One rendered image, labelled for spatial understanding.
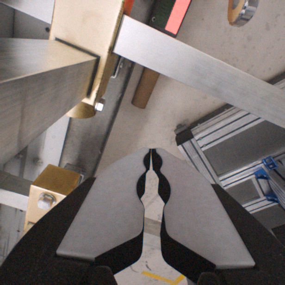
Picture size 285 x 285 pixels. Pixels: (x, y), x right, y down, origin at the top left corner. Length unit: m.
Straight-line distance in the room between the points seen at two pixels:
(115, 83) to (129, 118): 0.77
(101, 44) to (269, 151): 1.02
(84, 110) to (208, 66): 0.12
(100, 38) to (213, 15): 0.92
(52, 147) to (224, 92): 0.43
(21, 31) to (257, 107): 0.43
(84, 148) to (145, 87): 0.63
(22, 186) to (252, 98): 0.31
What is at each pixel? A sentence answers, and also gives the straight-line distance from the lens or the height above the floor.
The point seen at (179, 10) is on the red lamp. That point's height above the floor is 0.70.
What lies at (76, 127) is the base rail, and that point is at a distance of 0.38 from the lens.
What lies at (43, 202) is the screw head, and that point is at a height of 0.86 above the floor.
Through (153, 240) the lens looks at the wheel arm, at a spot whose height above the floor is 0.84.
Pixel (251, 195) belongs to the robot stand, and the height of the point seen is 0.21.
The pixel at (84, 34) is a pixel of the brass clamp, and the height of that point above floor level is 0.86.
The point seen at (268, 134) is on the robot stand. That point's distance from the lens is 1.06.
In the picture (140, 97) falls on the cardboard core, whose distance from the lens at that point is 0.98.
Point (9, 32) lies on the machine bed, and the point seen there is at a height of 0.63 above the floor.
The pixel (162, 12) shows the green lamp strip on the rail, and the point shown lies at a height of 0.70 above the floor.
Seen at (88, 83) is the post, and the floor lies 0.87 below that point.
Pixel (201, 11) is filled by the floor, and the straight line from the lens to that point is 1.06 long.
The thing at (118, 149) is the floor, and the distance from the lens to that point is 1.20.
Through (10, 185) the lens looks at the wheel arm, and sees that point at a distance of 0.33.
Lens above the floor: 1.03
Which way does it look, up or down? 62 degrees down
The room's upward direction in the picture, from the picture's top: 175 degrees counter-clockwise
